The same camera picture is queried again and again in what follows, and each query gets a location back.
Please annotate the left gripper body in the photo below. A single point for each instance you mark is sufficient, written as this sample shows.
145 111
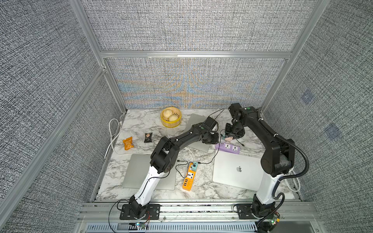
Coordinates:
211 139

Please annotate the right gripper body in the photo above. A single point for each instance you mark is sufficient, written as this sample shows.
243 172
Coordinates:
234 130

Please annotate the pink charger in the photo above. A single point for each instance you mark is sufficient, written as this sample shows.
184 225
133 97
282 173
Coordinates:
228 139

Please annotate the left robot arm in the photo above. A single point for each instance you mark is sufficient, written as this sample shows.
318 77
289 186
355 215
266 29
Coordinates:
163 159

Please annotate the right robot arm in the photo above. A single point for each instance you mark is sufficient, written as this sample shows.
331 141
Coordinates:
277 160

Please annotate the silver Apple laptop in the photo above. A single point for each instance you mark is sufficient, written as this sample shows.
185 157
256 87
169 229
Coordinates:
237 170

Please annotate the grey laptop front left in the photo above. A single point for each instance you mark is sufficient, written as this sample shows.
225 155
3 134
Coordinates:
138 169

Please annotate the purple power strip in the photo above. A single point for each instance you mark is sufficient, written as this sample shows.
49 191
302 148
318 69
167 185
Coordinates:
226 147

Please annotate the steamed bun right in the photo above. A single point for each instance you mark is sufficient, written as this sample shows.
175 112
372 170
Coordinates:
173 117

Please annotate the steamed bun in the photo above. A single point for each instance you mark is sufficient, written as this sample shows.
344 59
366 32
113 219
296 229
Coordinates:
167 113
173 117

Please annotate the bamboo steamer with yellow bands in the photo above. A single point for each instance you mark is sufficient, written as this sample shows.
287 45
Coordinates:
173 124

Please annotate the steamed bun left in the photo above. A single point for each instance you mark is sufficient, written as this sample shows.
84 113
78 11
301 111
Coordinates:
167 113

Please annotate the orange power strip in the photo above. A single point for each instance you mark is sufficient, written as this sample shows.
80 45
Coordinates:
189 179

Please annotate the black snack packet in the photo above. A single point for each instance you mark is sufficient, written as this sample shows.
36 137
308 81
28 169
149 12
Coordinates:
148 138

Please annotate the orange snack packet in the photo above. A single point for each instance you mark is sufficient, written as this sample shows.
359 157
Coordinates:
128 143

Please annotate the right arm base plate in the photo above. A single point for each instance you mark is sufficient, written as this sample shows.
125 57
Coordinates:
247 211

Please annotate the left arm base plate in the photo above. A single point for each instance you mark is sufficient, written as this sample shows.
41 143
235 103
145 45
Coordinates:
150 211

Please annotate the aluminium front rail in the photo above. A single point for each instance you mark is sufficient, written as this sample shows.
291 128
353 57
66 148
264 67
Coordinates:
198 216

